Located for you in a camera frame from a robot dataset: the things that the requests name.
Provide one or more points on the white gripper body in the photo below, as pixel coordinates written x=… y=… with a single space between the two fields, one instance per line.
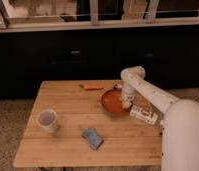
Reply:
x=126 y=104

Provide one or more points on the orange ceramic bowl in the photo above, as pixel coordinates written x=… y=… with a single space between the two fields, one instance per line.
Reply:
x=112 y=104

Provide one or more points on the white bottle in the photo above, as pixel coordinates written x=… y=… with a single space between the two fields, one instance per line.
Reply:
x=144 y=115

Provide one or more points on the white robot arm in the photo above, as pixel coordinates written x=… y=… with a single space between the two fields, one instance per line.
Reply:
x=180 y=138

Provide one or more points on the orange carrot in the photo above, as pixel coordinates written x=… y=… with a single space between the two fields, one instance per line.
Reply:
x=89 y=87

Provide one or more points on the blue sponge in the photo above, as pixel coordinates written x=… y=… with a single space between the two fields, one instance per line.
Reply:
x=92 y=137

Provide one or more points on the wooden table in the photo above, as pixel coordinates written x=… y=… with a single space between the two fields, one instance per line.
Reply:
x=69 y=128

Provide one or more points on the white plastic cup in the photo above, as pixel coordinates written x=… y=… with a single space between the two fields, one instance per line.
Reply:
x=47 y=120

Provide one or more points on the dark cabinet with handles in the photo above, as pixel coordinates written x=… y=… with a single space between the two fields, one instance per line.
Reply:
x=169 y=55

